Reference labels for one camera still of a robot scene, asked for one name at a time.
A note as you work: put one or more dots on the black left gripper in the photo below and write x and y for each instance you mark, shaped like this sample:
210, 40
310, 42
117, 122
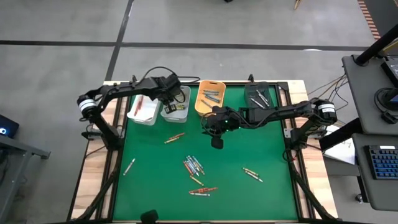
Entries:
164, 88

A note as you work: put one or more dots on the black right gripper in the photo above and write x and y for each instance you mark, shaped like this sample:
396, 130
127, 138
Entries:
222, 121

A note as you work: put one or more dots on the yellow-green crayon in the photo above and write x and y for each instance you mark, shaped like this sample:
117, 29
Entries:
181, 107
250, 171
201, 171
171, 140
196, 180

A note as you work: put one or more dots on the red-orange crayon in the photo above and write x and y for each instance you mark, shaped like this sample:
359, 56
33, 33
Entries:
187, 169
198, 191
177, 135
208, 189
140, 105

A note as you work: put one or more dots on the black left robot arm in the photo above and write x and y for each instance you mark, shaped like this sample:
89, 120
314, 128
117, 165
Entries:
102, 124

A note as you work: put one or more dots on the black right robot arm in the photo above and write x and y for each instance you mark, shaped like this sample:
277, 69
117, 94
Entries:
289, 110

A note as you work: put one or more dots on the light grey plastic bin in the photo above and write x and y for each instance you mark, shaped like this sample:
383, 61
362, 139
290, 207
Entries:
174, 118

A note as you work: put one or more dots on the white plastic bin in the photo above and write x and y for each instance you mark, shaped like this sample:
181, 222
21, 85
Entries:
149, 112

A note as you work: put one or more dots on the orange plastic bin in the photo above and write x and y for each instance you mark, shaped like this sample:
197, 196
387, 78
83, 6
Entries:
222, 88

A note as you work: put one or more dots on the dark grey plastic bin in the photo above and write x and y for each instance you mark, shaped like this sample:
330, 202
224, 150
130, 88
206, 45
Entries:
248, 90

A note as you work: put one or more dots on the green table mat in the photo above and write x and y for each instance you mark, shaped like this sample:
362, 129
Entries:
155, 193

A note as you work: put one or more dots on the black rounded object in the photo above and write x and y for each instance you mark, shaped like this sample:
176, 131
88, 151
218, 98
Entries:
149, 217

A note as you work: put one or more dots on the white paper sheet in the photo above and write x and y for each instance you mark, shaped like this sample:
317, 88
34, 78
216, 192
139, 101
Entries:
342, 154

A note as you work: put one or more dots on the wooden stick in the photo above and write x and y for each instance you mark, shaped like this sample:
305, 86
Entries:
297, 4

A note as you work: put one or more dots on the grey desk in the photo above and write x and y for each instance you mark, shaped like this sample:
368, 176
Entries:
363, 186
363, 93
12, 174

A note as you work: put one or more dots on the black caster wheel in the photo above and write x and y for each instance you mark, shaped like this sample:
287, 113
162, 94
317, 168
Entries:
359, 198

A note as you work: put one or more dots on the black device with blue light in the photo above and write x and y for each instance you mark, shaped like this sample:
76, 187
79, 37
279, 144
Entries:
11, 126

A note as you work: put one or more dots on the black round device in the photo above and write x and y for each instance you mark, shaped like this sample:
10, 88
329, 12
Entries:
384, 102

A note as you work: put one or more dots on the backlit black keyboard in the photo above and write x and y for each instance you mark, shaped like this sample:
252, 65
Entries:
384, 161

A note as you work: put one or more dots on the black pole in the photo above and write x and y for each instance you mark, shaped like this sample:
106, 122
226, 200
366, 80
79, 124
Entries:
373, 49

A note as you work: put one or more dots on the black monitor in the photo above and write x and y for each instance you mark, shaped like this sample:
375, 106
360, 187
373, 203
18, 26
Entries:
392, 70

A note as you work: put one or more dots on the black floor mat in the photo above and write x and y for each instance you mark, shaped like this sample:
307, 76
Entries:
385, 12

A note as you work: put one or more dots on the black frame clamp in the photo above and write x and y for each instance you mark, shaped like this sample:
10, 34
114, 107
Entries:
250, 77
134, 78

